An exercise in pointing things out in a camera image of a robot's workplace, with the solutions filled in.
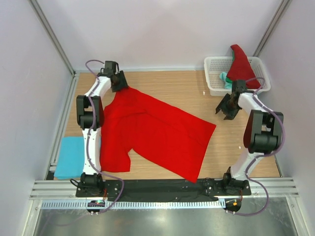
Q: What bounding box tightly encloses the white plastic basket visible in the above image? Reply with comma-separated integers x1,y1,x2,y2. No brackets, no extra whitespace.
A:
204,56,271,96

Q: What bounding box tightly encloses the left aluminium corner post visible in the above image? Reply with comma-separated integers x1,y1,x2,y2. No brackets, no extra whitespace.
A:
29,0,76,77

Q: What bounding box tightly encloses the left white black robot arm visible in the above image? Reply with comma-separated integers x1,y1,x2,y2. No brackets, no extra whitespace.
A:
76,59,128,197

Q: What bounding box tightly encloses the mint t shirt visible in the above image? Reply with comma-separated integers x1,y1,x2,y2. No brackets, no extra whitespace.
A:
219,72,232,90

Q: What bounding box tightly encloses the aluminium front rail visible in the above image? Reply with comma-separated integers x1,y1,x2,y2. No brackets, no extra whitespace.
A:
30,177,299,200

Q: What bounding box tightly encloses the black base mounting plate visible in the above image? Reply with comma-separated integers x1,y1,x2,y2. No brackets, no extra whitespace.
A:
70,177,252,203

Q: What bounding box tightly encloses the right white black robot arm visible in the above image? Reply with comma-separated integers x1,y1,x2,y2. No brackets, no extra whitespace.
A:
216,80,285,195

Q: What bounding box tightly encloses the dark red t shirt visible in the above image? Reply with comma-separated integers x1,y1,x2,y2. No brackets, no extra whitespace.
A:
227,44,260,89

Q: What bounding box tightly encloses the white slotted cable duct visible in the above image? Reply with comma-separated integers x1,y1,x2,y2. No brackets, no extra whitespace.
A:
41,199,225,210

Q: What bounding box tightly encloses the bright red t shirt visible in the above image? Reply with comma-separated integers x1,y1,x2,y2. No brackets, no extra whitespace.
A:
100,88,216,183

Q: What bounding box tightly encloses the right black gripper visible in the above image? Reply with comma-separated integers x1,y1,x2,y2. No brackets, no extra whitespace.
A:
215,93,240,120

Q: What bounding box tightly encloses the folded light blue t shirt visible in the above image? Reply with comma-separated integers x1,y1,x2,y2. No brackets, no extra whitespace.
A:
54,136,85,179

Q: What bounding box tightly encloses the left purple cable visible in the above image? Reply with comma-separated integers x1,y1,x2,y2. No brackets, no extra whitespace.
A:
85,59,125,217

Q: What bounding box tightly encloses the aluminium corner post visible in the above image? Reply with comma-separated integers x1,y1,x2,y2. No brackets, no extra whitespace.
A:
253,0,292,57
29,0,76,77

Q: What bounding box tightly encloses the right aluminium corner post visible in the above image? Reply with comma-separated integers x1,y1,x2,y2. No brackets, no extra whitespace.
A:
253,0,292,57

